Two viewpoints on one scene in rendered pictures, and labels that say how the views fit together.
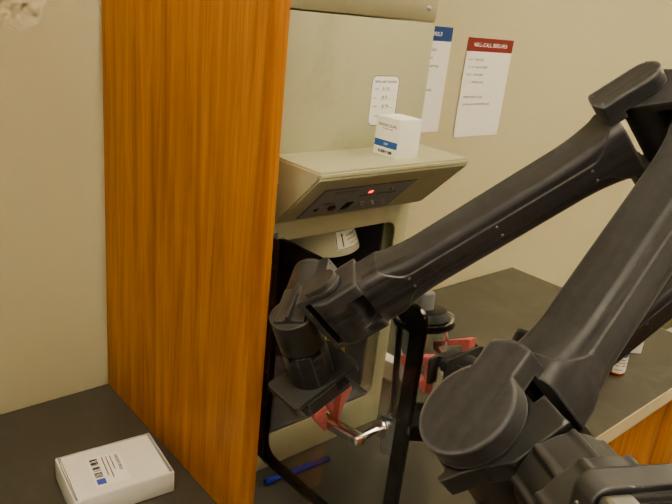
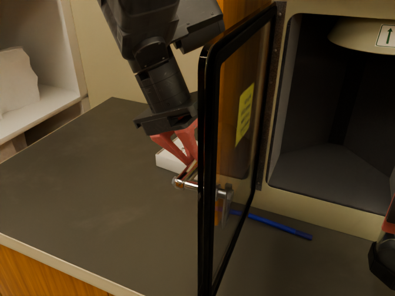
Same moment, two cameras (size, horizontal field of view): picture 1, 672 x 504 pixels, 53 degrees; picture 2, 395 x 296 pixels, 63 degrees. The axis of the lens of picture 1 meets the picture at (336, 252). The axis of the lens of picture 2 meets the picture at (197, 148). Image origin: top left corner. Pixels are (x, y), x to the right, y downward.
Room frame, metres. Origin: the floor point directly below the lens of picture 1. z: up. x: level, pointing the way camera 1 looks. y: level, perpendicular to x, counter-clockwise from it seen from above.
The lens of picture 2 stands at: (0.62, -0.37, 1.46)
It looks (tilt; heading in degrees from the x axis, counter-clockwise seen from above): 32 degrees down; 67
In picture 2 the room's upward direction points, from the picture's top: straight up
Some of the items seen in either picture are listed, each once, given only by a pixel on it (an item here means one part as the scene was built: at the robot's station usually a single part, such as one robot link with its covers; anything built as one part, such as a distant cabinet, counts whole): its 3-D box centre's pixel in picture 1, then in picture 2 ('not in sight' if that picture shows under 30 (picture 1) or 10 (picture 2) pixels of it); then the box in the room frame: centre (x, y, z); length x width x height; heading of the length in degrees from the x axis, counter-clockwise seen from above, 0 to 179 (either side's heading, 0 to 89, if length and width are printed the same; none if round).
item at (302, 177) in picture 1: (372, 187); not in sight; (1.03, -0.05, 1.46); 0.32 x 0.12 x 0.10; 133
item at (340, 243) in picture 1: (312, 226); (384, 25); (1.15, 0.05, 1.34); 0.18 x 0.18 x 0.05
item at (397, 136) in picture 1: (397, 135); not in sight; (1.05, -0.08, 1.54); 0.05 x 0.05 x 0.06; 44
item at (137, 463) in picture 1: (114, 474); (191, 157); (0.90, 0.32, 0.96); 0.16 x 0.12 x 0.04; 127
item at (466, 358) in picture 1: (473, 374); not in sight; (1.00, -0.25, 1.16); 0.10 x 0.07 x 0.07; 135
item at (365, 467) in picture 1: (328, 396); (238, 154); (0.84, -0.01, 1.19); 0.30 x 0.01 x 0.40; 44
